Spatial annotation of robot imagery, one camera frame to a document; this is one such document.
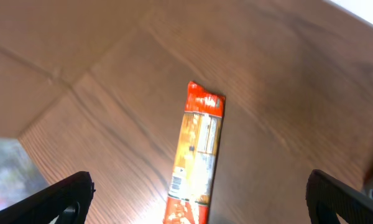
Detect orange spaghetti packet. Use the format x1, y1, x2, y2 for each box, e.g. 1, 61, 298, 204
163, 82, 226, 224

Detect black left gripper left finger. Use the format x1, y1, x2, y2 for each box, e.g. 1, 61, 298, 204
0, 171, 95, 224

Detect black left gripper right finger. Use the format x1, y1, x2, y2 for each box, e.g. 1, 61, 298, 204
306, 169, 373, 224

